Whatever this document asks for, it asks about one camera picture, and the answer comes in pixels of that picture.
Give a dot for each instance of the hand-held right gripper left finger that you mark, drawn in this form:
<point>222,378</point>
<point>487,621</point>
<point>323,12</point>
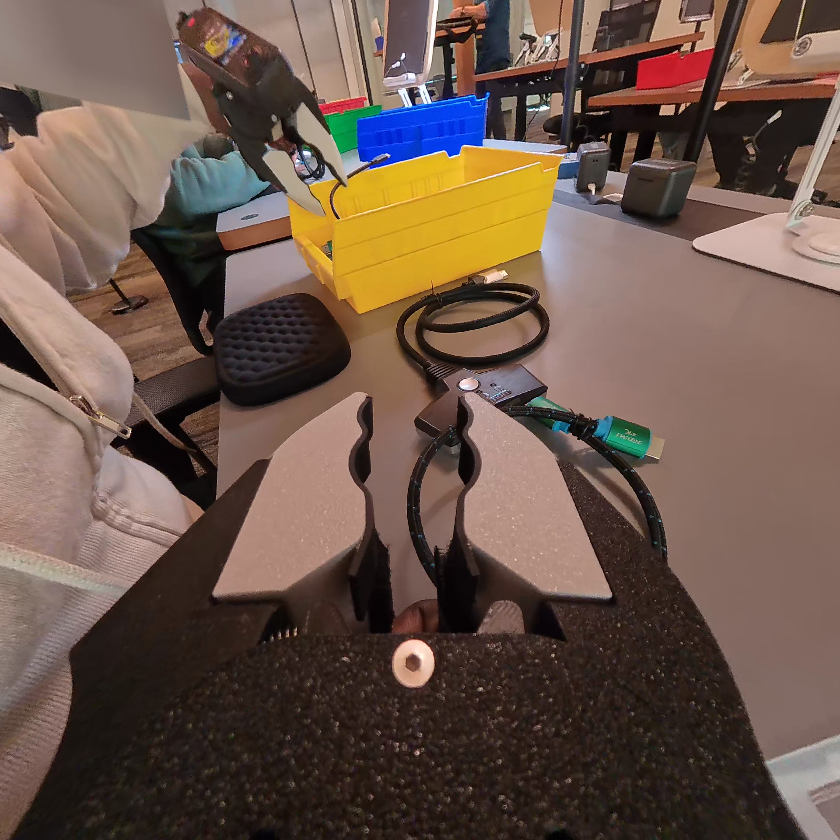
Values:
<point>302,518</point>

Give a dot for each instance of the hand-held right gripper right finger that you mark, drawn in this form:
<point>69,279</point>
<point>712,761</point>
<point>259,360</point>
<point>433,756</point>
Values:
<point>531,518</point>

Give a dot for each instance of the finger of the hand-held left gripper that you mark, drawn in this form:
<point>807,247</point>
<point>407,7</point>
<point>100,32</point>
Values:
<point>292,177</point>
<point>321,144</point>

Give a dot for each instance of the yellow plastic bin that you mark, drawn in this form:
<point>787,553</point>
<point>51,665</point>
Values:
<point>446,229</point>

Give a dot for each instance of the person's left forearm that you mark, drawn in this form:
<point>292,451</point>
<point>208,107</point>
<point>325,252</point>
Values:
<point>79,184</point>

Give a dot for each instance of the grey desk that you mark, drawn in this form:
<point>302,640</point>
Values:
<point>656,361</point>
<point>256,220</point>

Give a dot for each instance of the wooden office desk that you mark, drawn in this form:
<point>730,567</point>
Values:
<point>656,98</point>
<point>590,59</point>

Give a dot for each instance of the person's right hand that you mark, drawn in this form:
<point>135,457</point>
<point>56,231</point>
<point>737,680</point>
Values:
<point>417,617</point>

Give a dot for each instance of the green plastic bin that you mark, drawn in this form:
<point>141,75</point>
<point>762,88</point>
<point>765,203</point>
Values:
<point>348,128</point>

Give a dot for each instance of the red plastic bin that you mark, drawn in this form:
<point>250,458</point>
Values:
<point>676,69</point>
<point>341,105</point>

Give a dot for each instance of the blue plastic bin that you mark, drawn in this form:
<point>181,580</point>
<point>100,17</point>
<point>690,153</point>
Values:
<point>420,128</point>

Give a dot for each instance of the grey light panel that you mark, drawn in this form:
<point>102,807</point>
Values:
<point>410,39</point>

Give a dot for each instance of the black wrist rest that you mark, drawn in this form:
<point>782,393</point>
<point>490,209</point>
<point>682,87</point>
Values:
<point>275,348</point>

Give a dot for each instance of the person's white hoodie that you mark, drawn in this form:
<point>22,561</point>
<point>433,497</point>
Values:
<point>52,525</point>

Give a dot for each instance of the black light tripod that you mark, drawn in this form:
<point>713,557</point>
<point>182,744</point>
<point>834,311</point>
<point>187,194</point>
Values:
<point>574,65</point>

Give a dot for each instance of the small grey cube device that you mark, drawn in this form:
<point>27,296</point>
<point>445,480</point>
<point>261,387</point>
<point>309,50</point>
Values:
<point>592,167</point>

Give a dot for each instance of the black undershirt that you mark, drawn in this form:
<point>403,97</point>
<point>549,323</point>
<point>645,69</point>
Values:
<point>13,354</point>

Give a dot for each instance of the dark grey cube device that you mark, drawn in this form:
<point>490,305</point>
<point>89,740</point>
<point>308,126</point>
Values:
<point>656,190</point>

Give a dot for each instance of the black board on stand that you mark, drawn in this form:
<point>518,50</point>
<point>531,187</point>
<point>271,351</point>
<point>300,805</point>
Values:
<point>741,246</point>

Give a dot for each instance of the tablet on stand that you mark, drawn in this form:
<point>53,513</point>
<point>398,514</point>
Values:
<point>697,8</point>

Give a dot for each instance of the beige board stand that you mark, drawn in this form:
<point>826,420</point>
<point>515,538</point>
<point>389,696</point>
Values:
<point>768,59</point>

